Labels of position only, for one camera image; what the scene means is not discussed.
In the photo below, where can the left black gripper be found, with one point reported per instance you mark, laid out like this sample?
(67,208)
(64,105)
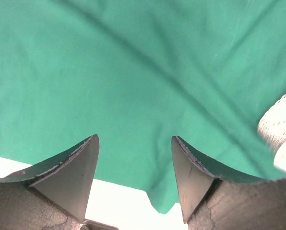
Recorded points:
(272,128)

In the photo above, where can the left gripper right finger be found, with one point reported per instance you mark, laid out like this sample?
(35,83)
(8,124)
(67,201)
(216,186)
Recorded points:
(214,196)

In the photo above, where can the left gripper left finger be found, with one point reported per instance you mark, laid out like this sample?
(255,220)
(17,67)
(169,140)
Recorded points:
(52,194)

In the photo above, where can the dark green surgical cloth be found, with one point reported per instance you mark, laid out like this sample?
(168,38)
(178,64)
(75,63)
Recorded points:
(137,73)

